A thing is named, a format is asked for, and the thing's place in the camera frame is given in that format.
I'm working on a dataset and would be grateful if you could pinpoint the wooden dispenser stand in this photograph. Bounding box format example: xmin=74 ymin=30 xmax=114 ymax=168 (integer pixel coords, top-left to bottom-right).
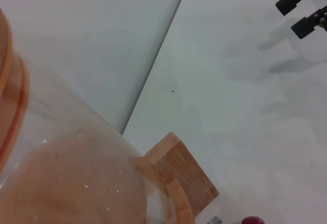
xmin=132 ymin=131 xmax=220 ymax=224

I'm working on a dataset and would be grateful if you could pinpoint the glass water dispenser jar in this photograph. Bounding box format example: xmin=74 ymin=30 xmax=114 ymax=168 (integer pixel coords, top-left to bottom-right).
xmin=0 ymin=52 xmax=179 ymax=224

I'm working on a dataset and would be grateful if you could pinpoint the red ceramic cup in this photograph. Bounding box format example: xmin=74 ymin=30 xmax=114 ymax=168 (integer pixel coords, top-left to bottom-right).
xmin=241 ymin=215 xmax=265 ymax=224

